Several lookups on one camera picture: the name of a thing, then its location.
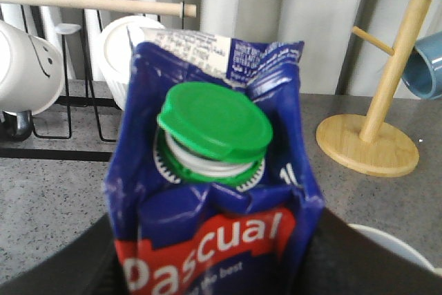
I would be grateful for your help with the black wire mug rack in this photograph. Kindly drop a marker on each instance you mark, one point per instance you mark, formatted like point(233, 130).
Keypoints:
point(141, 8)

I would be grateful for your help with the cream ribbed HOME mug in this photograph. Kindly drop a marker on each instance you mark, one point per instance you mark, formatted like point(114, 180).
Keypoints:
point(395, 245)

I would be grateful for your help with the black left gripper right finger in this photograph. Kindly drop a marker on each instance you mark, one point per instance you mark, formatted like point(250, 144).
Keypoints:
point(339, 260)

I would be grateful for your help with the blue enamel mug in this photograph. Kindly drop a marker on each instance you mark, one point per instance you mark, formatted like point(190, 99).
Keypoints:
point(422, 73)

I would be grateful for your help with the white ribbed mug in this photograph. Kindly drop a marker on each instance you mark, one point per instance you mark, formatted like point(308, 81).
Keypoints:
point(114, 49)

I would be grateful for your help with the grey pleated curtain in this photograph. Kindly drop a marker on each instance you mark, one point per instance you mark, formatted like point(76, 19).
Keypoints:
point(276, 15)

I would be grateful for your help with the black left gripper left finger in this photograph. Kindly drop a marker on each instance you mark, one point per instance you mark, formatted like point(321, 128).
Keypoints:
point(88, 265)

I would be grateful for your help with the wooden mug tree stand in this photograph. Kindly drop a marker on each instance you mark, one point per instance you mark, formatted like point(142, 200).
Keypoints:
point(366, 143)

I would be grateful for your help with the white smiley face mug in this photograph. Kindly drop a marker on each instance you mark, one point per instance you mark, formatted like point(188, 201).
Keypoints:
point(32, 78)

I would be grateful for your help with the blue white milk carton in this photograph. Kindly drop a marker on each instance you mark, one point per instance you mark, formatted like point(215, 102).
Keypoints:
point(210, 190)

